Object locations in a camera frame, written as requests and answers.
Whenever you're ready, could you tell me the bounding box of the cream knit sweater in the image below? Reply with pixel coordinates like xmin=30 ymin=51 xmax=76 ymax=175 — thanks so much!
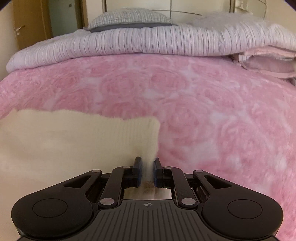
xmin=1 ymin=109 xmax=160 ymax=240

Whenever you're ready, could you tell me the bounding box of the pink rose blanket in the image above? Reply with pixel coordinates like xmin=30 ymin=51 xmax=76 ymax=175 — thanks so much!
xmin=1 ymin=54 xmax=295 ymax=240

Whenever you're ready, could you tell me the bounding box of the lilac striped quilt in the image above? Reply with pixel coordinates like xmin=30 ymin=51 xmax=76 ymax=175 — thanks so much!
xmin=6 ymin=12 xmax=295 ymax=73

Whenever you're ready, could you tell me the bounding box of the grey checked pillow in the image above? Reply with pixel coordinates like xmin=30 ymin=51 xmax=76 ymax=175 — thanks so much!
xmin=84 ymin=8 xmax=173 ymax=33

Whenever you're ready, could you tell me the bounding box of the pink folded blanket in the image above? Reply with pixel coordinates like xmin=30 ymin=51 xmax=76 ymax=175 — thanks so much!
xmin=231 ymin=46 xmax=295 ymax=79

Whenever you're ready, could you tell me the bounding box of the cream wardrobe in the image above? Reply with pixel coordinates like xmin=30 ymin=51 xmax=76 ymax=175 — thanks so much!
xmin=103 ymin=0 xmax=267 ymax=23

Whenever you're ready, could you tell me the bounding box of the wooden door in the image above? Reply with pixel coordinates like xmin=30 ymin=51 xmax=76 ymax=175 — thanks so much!
xmin=12 ymin=0 xmax=53 ymax=50

